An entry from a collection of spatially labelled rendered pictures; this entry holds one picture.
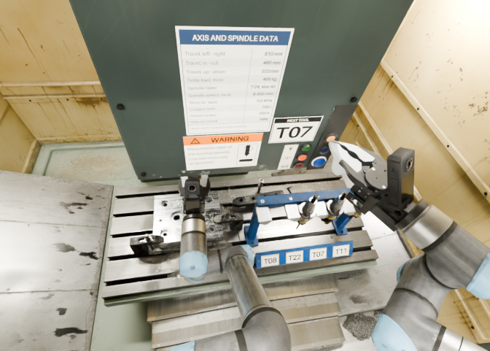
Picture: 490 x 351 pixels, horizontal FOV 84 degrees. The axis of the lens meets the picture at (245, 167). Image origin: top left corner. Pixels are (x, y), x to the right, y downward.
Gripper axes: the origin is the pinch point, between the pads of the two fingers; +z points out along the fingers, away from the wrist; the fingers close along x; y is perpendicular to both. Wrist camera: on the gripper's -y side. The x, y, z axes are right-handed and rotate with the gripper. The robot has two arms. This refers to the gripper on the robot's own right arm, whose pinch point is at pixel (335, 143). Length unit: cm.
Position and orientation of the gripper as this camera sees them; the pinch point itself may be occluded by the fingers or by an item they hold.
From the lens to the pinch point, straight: 60.4
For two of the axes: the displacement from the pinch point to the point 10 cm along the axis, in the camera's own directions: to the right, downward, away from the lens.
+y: -1.0, 6.0, 7.9
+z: -6.3, -6.5, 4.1
